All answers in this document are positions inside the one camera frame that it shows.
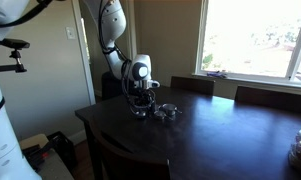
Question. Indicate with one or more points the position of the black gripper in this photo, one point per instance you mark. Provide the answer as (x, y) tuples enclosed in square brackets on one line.
[(144, 93)]

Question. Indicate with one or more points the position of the smallest steel measuring cup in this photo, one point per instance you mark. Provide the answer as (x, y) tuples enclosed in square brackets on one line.
[(141, 115)]

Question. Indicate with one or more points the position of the small steel measuring cup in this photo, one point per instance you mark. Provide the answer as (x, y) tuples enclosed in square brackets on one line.
[(159, 115)]

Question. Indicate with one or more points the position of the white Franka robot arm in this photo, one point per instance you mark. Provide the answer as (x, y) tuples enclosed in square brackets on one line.
[(3, 143)]

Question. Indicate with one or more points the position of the black rounded bin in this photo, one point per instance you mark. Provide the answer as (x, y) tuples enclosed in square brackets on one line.
[(110, 88)]

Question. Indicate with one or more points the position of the dark wooden straight-back chair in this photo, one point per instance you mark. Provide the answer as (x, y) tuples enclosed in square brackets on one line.
[(271, 99), (192, 85)]

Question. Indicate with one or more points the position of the dark wooden curved-back chair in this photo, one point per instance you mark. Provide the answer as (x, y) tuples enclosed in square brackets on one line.
[(130, 160)]

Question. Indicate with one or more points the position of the blue item on sill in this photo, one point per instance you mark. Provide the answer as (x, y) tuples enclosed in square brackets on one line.
[(216, 74)]

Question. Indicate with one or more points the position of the white framed window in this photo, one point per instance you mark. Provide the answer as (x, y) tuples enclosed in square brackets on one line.
[(199, 40)]

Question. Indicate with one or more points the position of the black plastic crate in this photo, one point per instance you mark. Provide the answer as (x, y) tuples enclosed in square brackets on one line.
[(63, 150)]

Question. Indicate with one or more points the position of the grey cart top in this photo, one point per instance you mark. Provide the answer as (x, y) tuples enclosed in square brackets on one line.
[(55, 169)]

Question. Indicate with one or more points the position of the tan cardboard box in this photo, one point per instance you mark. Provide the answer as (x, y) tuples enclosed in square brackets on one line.
[(33, 140)]

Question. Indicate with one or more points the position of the black and red tool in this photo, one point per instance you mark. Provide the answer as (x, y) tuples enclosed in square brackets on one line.
[(38, 156)]

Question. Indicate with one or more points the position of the clear plastic food bag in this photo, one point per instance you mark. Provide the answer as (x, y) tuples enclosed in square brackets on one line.
[(300, 150)]

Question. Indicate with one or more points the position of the wrist-mounted camera box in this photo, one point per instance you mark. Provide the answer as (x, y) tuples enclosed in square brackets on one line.
[(152, 84)]

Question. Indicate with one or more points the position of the white door frame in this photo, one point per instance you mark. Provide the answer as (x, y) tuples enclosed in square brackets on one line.
[(85, 66)]

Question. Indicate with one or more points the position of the white light switch plate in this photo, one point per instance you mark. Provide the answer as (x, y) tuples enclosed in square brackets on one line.
[(70, 33)]

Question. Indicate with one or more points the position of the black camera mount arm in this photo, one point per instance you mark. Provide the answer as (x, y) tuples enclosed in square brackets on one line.
[(17, 61)]

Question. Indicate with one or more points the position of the black external camera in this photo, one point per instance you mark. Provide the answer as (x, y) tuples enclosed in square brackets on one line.
[(16, 43)]

